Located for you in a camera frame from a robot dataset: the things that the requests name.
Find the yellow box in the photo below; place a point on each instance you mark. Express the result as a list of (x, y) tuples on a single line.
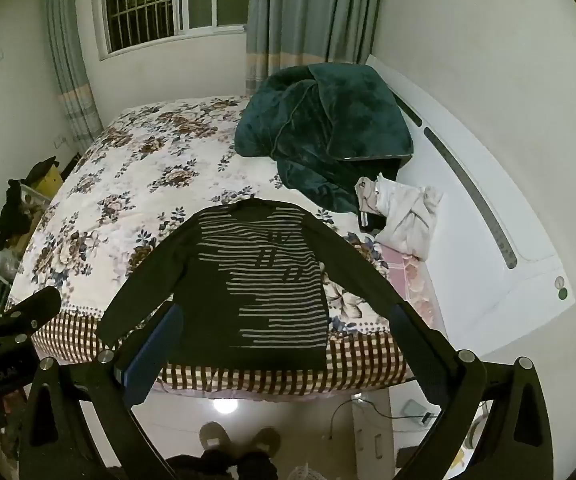
[(49, 181)]

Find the grey power adapter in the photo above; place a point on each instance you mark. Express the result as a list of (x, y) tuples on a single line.
[(414, 410)]

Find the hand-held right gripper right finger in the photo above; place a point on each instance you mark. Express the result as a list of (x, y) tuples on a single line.
[(412, 345)]

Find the black clothes pile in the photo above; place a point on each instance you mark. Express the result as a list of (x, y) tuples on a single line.
[(13, 210)]

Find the person's grey shoe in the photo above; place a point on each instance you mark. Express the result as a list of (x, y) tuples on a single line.
[(213, 439), (266, 442)]

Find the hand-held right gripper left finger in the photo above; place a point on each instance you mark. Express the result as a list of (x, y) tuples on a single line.
[(149, 355)]

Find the grey blue curtain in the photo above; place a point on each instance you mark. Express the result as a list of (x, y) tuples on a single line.
[(70, 60), (308, 15)]

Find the white headboard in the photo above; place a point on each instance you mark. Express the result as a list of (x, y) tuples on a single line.
[(473, 200)]

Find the dark green fleece blanket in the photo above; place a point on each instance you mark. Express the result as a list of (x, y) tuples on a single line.
[(328, 130)]

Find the crumpled white beige clothes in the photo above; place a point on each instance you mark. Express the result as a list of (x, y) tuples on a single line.
[(408, 215)]

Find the floral bedspread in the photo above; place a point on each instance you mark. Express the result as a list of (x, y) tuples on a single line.
[(133, 195)]

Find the barred window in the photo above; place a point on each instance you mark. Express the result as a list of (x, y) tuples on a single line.
[(168, 0)]

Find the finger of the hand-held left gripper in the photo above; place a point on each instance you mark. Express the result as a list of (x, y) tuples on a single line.
[(23, 312)]

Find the pink floral pillow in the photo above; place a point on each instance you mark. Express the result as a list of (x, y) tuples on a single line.
[(410, 272)]

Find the small black device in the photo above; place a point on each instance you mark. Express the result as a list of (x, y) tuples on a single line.
[(369, 221)]

